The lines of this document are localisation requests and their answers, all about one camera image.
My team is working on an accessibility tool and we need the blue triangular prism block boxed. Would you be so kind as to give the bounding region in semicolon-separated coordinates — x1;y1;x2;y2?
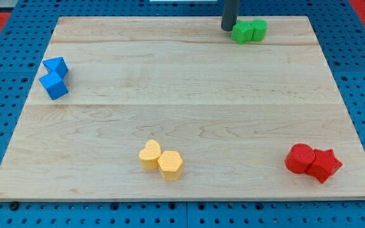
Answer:
42;57;68;79

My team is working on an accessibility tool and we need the red star block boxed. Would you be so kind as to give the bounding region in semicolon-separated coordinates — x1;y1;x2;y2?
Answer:
305;149;343;183

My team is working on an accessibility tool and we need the blue cube block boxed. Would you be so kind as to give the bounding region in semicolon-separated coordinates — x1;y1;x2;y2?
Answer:
39;72;68;100

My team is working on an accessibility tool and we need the light wooden board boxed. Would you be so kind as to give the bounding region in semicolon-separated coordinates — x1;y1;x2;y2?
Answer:
0;16;365;202

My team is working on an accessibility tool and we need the green cylinder block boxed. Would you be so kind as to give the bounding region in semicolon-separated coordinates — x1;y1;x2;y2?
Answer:
251;19;268;42

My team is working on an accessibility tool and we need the yellow hexagon block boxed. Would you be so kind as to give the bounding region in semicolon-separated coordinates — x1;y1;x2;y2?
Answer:
158;151;184;181

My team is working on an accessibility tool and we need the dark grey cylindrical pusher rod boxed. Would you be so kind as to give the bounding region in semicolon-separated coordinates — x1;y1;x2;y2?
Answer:
221;0;240;32

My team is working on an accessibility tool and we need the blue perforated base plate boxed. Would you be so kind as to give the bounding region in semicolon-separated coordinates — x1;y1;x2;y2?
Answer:
0;0;365;227

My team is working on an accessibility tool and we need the green star block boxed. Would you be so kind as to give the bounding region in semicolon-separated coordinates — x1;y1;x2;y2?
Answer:
231;20;254;44

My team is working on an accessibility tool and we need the yellow heart block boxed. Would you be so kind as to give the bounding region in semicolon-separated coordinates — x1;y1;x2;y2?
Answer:
138;139;162;170

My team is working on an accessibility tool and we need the red cylinder block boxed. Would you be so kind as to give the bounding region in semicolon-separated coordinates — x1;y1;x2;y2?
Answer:
285;143;316;174

